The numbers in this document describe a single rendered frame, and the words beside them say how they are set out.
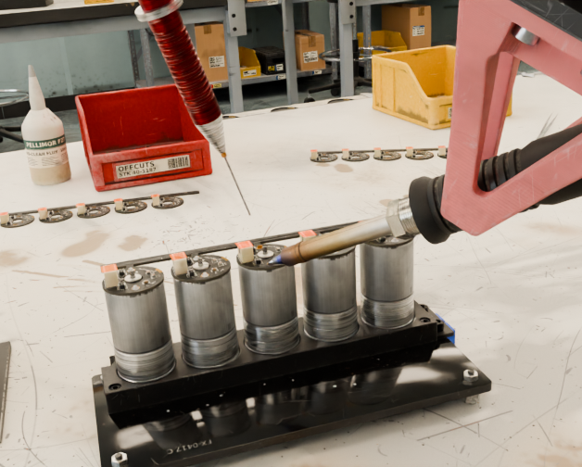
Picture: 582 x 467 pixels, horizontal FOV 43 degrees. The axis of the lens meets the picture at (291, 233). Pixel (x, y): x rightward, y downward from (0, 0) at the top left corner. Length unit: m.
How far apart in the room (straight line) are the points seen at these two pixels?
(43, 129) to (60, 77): 4.14
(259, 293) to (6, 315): 0.18
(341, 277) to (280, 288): 0.03
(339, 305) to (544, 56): 0.15
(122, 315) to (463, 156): 0.15
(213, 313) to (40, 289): 0.18
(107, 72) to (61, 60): 0.28
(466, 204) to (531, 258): 0.22
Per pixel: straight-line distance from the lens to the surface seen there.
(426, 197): 0.26
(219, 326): 0.31
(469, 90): 0.23
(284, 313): 0.32
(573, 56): 0.21
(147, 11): 0.25
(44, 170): 0.66
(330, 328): 0.33
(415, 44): 5.08
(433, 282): 0.43
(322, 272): 0.31
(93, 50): 4.79
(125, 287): 0.30
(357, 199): 0.56
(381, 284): 0.33
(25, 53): 4.76
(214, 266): 0.31
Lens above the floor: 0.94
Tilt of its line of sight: 22 degrees down
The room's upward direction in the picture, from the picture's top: 4 degrees counter-clockwise
